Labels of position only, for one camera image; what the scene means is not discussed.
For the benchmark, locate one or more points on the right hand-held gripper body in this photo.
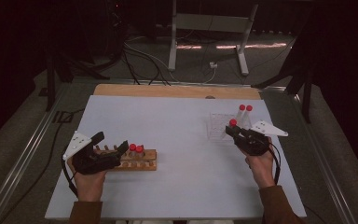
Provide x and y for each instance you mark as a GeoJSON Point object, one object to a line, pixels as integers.
{"type": "Point", "coordinates": [254, 143]}

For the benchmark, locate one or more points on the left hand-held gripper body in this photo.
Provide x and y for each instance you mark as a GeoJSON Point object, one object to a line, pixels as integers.
{"type": "Point", "coordinates": [99, 160]}

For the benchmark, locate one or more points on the clear plastic test tube rack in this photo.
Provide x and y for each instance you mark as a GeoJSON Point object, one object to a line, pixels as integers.
{"type": "Point", "coordinates": [217, 124]}

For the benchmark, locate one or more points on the wooden test tube rack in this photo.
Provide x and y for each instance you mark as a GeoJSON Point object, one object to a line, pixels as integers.
{"type": "Point", "coordinates": [140, 165]}

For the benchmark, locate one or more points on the person's left hand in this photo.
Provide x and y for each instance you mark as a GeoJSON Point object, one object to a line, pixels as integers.
{"type": "Point", "coordinates": [90, 186]}

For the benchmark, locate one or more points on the person's right hand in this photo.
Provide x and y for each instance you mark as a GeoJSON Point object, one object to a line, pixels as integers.
{"type": "Point", "coordinates": [262, 171]}

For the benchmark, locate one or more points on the white table sheet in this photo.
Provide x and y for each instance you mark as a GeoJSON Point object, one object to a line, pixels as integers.
{"type": "Point", "coordinates": [174, 130]}

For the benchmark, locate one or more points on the black curtain stand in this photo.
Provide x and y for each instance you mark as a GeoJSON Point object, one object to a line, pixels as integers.
{"type": "Point", "coordinates": [306, 99]}

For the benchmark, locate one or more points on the white plug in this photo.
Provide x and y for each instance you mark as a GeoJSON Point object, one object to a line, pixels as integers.
{"type": "Point", "coordinates": [213, 65]}

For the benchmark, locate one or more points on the black tripod stand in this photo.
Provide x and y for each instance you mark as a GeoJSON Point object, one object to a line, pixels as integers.
{"type": "Point", "coordinates": [50, 87]}

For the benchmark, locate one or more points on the white metal stand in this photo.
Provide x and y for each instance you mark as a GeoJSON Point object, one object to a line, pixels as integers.
{"type": "Point", "coordinates": [211, 22]}

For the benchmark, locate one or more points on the dark equipment tower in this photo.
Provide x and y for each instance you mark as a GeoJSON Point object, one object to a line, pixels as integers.
{"type": "Point", "coordinates": [115, 28]}

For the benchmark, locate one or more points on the metal floor rail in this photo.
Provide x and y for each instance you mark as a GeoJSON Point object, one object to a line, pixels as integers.
{"type": "Point", "coordinates": [21, 158]}
{"type": "Point", "coordinates": [323, 158]}

